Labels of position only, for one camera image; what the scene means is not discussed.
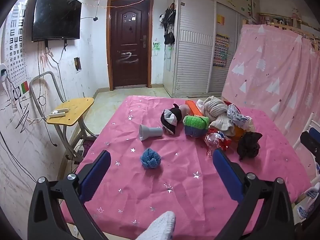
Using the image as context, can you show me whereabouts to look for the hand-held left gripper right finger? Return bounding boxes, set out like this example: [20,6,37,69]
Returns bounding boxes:
[212,148,295,240]

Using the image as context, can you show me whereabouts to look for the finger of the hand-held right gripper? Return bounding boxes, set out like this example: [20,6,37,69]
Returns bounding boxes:
[299,127,320,155]

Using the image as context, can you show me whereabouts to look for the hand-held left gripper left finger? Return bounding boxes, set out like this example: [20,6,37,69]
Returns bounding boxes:
[27,150,112,240]

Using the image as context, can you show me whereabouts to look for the white patterned wrapper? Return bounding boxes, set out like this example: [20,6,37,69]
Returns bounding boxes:
[226,104,254,132]

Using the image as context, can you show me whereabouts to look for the cream knitted cloth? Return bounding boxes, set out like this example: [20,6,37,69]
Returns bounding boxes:
[202,96,237,130]

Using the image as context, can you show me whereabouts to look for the person's right hand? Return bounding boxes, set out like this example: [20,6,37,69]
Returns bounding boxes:
[296,182,320,222]

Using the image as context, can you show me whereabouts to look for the person's left hand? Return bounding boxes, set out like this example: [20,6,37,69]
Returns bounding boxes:
[136,211,176,240]

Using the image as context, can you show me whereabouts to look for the white metal chair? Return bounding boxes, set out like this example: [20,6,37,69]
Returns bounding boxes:
[292,112,315,150]

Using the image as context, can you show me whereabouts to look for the red shiny wrapper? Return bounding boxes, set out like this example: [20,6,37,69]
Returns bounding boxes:
[204,127,233,158]

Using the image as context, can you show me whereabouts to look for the black crumpled cloth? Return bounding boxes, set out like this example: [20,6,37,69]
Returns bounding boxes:
[237,132,263,160]

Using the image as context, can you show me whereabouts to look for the pink star tablecloth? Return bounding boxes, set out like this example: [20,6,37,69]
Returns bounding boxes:
[60,95,312,233]

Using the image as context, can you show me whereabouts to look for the blue knitted ball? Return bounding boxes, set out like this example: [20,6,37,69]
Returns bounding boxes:
[140,148,162,168]

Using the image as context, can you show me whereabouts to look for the green purple knitted toy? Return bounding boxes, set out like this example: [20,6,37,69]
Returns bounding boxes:
[183,115,210,138]

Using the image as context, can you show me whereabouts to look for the yellow seat metal chair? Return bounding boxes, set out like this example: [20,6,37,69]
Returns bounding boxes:
[30,71,100,163]

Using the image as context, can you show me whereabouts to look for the grey plastic funnel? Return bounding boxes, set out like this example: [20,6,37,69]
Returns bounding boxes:
[139,124,163,141]

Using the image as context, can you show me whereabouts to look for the white power strip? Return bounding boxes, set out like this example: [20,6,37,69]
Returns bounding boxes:
[49,108,69,117]

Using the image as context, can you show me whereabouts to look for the orange box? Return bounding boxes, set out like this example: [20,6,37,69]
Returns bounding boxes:
[185,100,203,117]

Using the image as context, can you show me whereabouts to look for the pink tree print curtain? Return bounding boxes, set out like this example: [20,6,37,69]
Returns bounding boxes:
[221,24,320,145]

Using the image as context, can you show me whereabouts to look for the black white doll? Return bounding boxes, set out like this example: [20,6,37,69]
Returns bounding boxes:
[161,103,193,136]

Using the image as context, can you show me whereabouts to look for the white slatted wardrobe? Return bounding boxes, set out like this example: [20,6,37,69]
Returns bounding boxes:
[172,0,250,98]

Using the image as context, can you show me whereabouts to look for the dark brown door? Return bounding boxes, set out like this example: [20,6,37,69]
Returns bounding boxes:
[107,0,153,90]

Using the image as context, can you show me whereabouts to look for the colourful grid poster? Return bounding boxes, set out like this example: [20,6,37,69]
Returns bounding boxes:
[213,34,230,68]

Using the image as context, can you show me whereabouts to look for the eye chart poster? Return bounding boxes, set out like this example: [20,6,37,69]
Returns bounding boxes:
[4,0,28,85]

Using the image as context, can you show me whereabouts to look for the hanging black bags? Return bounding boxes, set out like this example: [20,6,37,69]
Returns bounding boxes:
[160,2,177,45]

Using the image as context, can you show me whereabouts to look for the wooden bed frame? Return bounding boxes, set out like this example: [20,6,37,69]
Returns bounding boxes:
[257,12,320,53]

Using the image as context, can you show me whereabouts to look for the black wall television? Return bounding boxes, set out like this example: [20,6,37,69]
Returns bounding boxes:
[32,0,82,42]

